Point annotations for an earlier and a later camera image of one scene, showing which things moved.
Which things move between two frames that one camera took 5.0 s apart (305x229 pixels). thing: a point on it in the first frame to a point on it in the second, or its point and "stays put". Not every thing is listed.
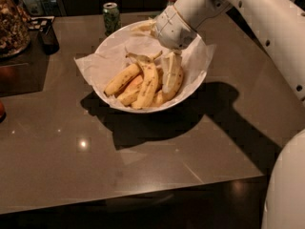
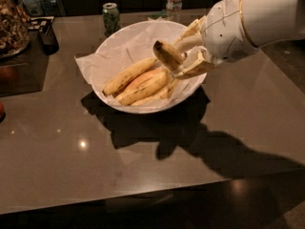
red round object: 2,111 stays put
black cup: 49,34 stays put
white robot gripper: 172,29 to 226,29
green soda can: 111,20 stays put
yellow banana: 163,97 to 168,55
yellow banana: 121,78 stays put
